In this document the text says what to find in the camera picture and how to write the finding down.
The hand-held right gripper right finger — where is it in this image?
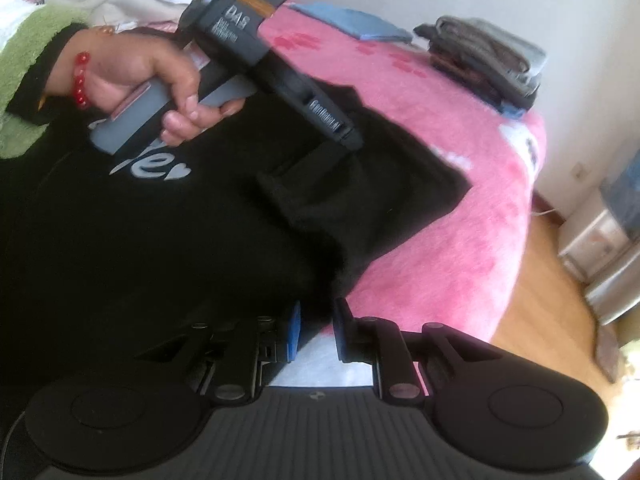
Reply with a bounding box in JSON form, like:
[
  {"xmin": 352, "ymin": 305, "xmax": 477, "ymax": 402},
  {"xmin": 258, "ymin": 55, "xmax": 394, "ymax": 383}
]
[{"xmin": 332, "ymin": 298, "xmax": 504, "ymax": 406}]

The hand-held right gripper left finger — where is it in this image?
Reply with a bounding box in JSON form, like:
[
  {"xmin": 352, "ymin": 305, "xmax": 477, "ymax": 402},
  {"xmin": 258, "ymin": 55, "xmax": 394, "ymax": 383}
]
[{"xmin": 131, "ymin": 301, "xmax": 302, "ymax": 405}]

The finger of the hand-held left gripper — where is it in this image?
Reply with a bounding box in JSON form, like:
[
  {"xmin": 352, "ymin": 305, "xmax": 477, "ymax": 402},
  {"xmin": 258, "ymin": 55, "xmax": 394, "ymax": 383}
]
[{"xmin": 256, "ymin": 137, "xmax": 353, "ymax": 202}]

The black printed shirt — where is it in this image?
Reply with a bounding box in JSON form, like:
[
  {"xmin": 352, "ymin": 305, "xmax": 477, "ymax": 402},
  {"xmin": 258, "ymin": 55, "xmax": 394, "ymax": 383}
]
[{"xmin": 0, "ymin": 80, "xmax": 474, "ymax": 480}]

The person's left forearm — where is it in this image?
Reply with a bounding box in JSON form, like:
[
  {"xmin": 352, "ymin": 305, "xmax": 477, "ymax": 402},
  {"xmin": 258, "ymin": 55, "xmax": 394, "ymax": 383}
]
[{"xmin": 0, "ymin": 0, "xmax": 97, "ymax": 161}]

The stack of folded grey clothes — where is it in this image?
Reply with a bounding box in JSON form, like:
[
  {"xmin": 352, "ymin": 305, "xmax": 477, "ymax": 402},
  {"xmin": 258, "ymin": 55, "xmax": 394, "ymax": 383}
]
[{"xmin": 413, "ymin": 16, "xmax": 547, "ymax": 114}]

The person's left hand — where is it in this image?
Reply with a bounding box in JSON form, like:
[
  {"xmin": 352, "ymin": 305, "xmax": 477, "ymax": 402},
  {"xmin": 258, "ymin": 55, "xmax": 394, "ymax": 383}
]
[{"xmin": 90, "ymin": 34, "xmax": 247, "ymax": 147}]

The beige garment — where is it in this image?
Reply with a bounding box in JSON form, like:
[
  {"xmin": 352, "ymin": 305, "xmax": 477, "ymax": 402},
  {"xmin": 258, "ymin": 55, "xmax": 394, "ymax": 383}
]
[{"xmin": 42, "ymin": 0, "xmax": 193, "ymax": 32}]

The blue folded garment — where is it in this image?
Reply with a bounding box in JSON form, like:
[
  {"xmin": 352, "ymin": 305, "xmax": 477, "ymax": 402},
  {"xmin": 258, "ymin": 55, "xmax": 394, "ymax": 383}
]
[{"xmin": 289, "ymin": 1, "xmax": 414, "ymax": 44}]

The pink floral blanket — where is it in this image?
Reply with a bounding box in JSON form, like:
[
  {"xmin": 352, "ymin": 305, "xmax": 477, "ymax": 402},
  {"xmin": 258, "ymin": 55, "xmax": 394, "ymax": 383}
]
[{"xmin": 250, "ymin": 1, "xmax": 549, "ymax": 387}]

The plastic drawer unit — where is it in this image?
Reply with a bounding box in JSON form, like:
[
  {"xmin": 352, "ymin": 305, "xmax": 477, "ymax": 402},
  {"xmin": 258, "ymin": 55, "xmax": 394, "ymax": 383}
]
[{"xmin": 556, "ymin": 159, "xmax": 640, "ymax": 327}]

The red bead bracelet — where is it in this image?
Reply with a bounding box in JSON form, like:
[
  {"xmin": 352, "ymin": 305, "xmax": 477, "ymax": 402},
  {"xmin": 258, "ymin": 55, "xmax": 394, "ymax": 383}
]
[{"xmin": 70, "ymin": 51, "xmax": 94, "ymax": 111}]

